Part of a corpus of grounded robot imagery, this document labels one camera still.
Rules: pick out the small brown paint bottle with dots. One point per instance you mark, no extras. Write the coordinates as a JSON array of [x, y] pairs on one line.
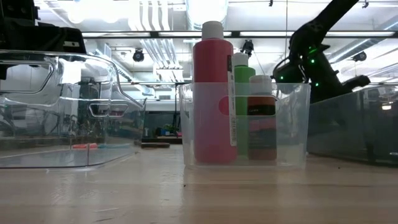
[[261, 102]]

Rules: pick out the tall pink paint bottle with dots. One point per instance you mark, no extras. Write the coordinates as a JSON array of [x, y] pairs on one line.
[[213, 62]]

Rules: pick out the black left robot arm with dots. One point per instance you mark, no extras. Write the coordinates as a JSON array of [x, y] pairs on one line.
[[17, 9]]

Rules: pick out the black overhead camera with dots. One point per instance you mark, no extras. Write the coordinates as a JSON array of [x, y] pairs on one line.
[[247, 47]]

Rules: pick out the black ceiling spotlight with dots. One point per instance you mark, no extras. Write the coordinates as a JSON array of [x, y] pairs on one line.
[[138, 55], [360, 56]]

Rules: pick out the green paint bottle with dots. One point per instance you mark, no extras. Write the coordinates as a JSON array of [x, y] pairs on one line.
[[244, 74]]

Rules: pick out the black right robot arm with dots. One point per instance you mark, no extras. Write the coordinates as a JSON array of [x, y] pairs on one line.
[[326, 15]]

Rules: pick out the large clear plastic bin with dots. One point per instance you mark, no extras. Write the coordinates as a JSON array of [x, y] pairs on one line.
[[62, 124]]

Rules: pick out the small clear plastic bin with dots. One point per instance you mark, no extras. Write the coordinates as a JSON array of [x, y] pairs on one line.
[[289, 140]]

